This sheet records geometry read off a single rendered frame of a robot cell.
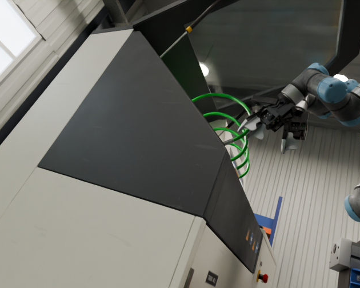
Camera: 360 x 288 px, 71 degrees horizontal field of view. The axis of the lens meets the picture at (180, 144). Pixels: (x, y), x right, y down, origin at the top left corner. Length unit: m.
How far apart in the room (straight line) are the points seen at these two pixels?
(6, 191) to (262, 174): 7.51
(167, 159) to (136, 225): 0.17
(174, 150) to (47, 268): 0.39
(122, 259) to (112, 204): 0.13
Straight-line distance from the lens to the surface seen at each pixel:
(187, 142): 0.62
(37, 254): 0.73
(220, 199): 0.58
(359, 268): 1.07
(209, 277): 0.64
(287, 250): 7.44
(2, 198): 0.95
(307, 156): 8.47
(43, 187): 0.83
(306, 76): 1.01
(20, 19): 5.11
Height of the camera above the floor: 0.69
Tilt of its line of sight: 25 degrees up
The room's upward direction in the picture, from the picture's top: 24 degrees clockwise
